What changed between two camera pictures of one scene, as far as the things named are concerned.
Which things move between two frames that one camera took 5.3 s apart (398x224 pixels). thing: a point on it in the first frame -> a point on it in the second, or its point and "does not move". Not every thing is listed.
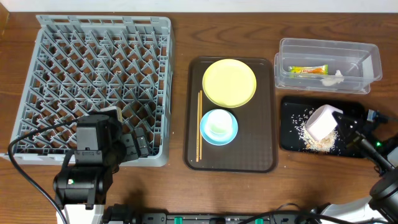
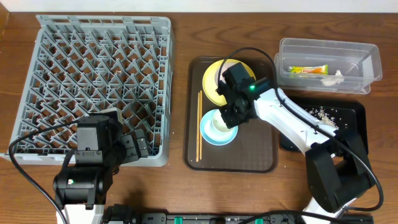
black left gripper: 131,152 does not move
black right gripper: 356,124 -> 230,122
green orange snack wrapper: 322,70 does not move
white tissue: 336,79 does not move
